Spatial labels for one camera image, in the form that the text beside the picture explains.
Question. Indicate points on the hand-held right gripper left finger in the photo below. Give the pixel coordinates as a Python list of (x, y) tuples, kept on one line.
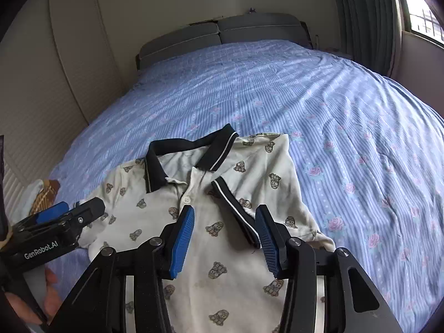
[(182, 239)]

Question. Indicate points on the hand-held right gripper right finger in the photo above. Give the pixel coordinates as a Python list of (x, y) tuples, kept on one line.
[(269, 241)]

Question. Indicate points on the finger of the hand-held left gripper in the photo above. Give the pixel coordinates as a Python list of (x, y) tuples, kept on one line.
[(90, 210), (52, 211)]

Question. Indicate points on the white printed polo shirt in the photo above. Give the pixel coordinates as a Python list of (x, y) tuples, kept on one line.
[(215, 249)]

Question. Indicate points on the brown plaid folded garment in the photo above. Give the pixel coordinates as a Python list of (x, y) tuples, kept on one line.
[(47, 194)]

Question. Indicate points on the light blue folded garment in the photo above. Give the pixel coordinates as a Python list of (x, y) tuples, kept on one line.
[(29, 194)]

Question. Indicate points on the cream louvered wardrobe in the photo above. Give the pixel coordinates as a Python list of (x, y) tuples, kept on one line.
[(52, 76)]

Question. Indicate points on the blue floral bed sheet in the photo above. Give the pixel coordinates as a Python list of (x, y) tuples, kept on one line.
[(277, 93)]

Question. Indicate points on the grey padded headboard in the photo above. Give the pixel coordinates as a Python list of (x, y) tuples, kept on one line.
[(222, 31)]

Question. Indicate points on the grey pleated curtain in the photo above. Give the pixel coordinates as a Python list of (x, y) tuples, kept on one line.
[(364, 17)]

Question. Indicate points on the window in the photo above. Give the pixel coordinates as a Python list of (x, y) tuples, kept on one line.
[(421, 14)]

